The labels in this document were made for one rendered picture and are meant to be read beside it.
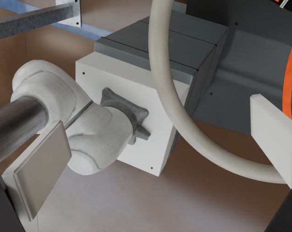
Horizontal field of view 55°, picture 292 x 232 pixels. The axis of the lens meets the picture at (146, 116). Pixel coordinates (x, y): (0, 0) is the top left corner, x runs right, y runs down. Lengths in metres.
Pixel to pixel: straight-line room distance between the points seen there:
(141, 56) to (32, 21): 0.96
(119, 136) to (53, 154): 0.70
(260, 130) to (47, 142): 0.13
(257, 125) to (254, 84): 1.61
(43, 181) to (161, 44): 0.30
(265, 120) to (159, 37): 0.28
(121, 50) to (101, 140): 0.38
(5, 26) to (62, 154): 1.53
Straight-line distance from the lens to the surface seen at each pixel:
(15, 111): 0.72
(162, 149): 1.04
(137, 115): 0.96
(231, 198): 2.35
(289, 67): 1.76
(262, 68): 1.76
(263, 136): 0.18
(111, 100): 0.97
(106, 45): 1.08
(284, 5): 1.65
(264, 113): 0.17
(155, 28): 0.42
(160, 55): 0.42
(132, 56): 1.04
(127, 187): 2.68
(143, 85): 0.92
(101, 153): 0.82
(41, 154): 0.17
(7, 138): 0.66
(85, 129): 0.83
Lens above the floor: 1.68
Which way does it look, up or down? 53 degrees down
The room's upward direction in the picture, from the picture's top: 140 degrees counter-clockwise
